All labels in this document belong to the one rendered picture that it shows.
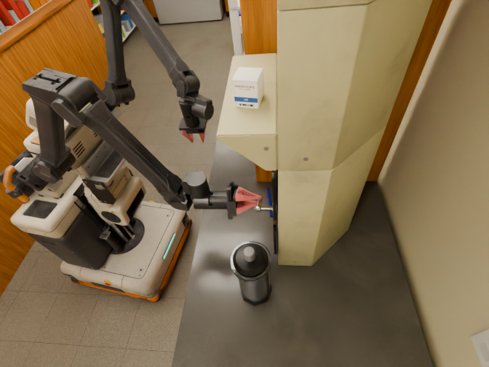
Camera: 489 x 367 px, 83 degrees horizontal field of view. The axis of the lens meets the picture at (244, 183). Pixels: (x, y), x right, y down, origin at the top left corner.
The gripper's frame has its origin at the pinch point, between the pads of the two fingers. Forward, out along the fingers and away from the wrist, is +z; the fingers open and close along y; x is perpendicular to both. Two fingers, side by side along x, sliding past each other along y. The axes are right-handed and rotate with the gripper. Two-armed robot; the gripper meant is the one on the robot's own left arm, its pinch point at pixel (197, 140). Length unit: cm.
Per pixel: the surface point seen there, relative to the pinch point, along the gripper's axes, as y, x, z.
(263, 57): 29, -16, -42
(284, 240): 34, -46, -3
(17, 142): -161, 59, 52
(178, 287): -33, -25, 110
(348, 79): 43, -45, -53
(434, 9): 69, -9, -48
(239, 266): 23, -57, -9
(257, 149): 28, -46, -39
